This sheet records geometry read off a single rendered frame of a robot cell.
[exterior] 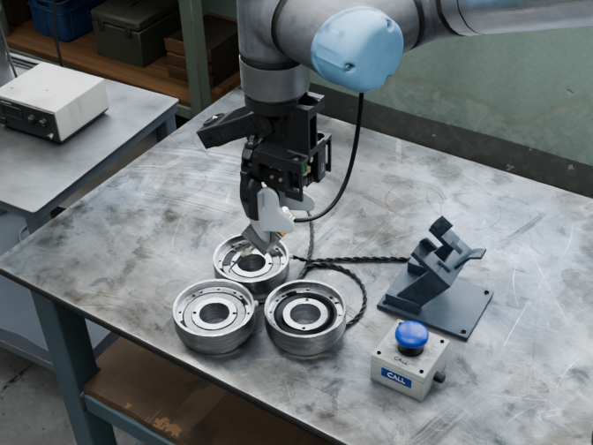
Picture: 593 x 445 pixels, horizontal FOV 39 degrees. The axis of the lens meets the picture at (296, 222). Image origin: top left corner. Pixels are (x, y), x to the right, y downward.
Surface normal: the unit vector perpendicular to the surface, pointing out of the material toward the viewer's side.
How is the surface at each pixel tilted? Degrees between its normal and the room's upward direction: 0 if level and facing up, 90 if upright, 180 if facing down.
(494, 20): 111
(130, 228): 0
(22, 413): 0
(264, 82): 89
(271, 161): 90
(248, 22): 93
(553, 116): 90
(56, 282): 0
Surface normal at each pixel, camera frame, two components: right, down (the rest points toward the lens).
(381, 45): 0.63, 0.47
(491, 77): -0.55, 0.53
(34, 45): -0.03, -0.78
